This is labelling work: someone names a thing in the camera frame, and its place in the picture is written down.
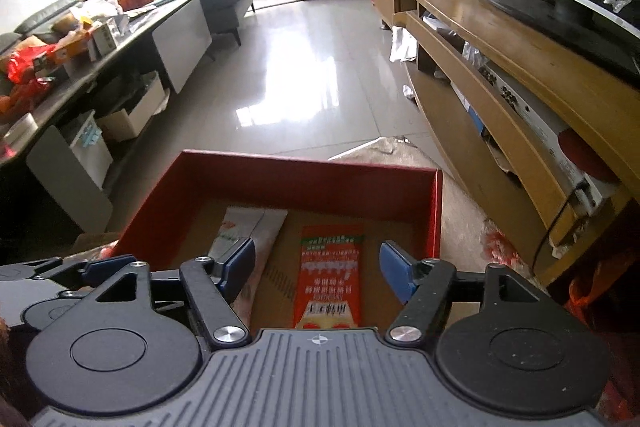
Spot white blue-printed storage box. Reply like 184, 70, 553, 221
67, 112, 114, 190

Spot red plastic bag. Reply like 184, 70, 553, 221
565, 277, 640, 427

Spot red snack packet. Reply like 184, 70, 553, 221
291, 224, 365, 330

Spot small white box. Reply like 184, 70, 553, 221
90, 19, 121, 58

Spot red snack bag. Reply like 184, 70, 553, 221
7, 44, 58, 85

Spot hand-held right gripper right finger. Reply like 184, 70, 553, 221
379, 241, 548, 349

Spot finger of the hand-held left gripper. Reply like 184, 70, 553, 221
0, 257, 65, 282
32, 255, 136, 298

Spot red cardboard box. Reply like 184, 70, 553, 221
114, 149, 444, 333

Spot red round paddle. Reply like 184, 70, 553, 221
557, 127, 622, 184

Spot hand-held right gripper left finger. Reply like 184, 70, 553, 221
80, 237, 257, 350

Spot white plastic bag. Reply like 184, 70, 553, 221
389, 26, 419, 64

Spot black cable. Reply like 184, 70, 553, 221
532, 184, 591, 268

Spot wooden television stand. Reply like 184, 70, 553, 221
370, 0, 640, 288

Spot silver media player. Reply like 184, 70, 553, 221
475, 62, 618, 215

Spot dark coffee table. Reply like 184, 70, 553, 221
0, 0, 213, 233

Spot white snack packet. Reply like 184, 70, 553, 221
207, 206, 289, 308

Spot clear red-printed wrapper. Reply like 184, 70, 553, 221
480, 222, 532, 269

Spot white cardboard box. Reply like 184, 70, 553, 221
97, 72, 168, 142

